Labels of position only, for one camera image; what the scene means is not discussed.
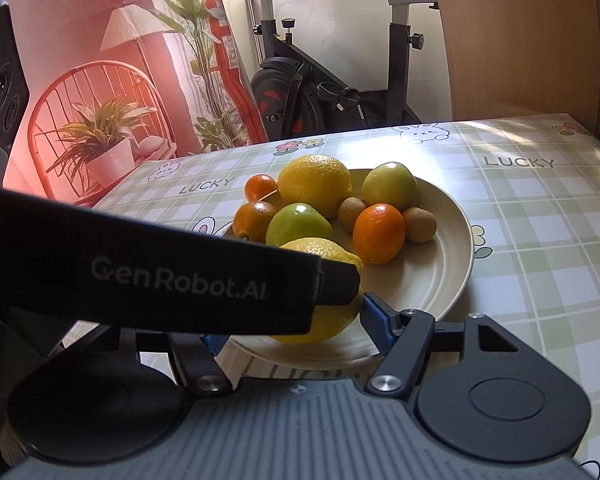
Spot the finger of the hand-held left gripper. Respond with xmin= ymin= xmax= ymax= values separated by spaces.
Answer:
xmin=317 ymin=255 xmax=361 ymax=308

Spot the black exercise bike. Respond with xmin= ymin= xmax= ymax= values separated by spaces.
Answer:
xmin=215 ymin=0 xmax=441 ymax=142

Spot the checked tablecloth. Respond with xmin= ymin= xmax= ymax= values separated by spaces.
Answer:
xmin=92 ymin=114 xmax=600 ymax=476

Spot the beige round plate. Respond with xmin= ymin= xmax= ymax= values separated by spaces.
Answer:
xmin=220 ymin=167 xmax=476 ymax=368

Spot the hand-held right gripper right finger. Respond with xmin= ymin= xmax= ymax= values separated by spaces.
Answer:
xmin=362 ymin=292 xmax=531 ymax=400

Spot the metal pole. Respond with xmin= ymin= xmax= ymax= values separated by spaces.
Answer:
xmin=246 ymin=0 xmax=261 ymax=86

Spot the green apple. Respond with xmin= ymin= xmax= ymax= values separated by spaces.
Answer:
xmin=265 ymin=202 xmax=334 ymax=248

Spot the yellow lemon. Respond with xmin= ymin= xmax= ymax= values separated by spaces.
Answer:
xmin=270 ymin=237 xmax=366 ymax=345
xmin=277 ymin=154 xmax=354 ymax=219

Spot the small orange tangerine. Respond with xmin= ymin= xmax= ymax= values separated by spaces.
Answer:
xmin=244 ymin=173 xmax=278 ymax=202

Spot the small brown kiwi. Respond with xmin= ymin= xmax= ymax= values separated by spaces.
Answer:
xmin=337 ymin=197 xmax=368 ymax=234
xmin=402 ymin=206 xmax=438 ymax=243

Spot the printed wall tapestry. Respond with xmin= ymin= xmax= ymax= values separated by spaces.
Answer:
xmin=0 ymin=0 xmax=271 ymax=206

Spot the yellow-green apple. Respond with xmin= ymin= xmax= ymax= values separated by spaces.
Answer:
xmin=361 ymin=161 xmax=419 ymax=212

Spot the wooden board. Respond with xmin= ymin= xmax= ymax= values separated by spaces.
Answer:
xmin=427 ymin=0 xmax=600 ymax=123

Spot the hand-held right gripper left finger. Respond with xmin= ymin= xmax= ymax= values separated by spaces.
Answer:
xmin=120 ymin=329 xmax=233 ymax=397

